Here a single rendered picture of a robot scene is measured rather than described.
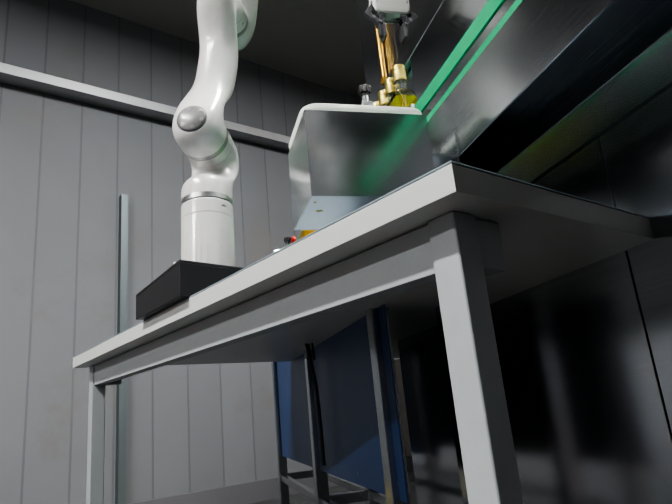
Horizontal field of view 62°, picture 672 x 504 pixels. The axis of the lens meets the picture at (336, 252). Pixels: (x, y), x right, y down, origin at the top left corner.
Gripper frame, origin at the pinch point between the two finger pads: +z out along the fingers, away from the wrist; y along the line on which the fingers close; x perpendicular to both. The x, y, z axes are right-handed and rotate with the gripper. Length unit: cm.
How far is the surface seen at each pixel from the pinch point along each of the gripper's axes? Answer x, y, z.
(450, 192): 66, 26, 72
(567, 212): 58, 6, 71
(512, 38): 54, 5, 42
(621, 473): 30, -15, 106
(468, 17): 16.1, -12.2, 6.7
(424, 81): -10.5, -12.0, 6.5
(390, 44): -36.4, -14.8, -24.9
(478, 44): 42, 3, 34
